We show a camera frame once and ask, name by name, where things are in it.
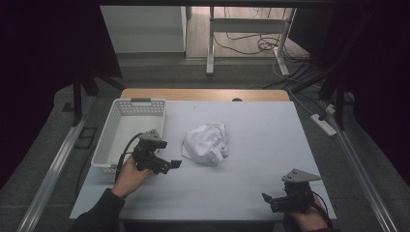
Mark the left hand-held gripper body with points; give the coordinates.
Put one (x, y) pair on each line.
(146, 150)

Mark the person's right hand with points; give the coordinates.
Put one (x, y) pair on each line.
(309, 219)

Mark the white cabinet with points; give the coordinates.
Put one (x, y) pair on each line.
(141, 29)

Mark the aluminium rail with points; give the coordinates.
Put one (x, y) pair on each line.
(54, 167)
(361, 167)

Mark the white plastic basket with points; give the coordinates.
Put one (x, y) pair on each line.
(106, 151)

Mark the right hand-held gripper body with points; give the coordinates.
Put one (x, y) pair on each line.
(298, 190)

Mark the person's left hand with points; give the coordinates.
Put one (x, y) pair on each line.
(130, 179)

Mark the white table cover board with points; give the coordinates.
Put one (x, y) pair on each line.
(251, 167)

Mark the white power strip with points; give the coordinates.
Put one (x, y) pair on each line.
(323, 125)

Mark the black metal stand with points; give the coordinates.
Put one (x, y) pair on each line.
(77, 103)
(339, 106)

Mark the wooden table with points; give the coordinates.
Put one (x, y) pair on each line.
(199, 94)

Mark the white cloth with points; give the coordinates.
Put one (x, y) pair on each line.
(206, 143)

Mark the black floor frame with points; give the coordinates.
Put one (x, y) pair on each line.
(86, 138)

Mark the black curtain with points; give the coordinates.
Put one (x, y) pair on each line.
(377, 80)
(48, 64)

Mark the white desk frame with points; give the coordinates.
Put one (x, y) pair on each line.
(210, 42)

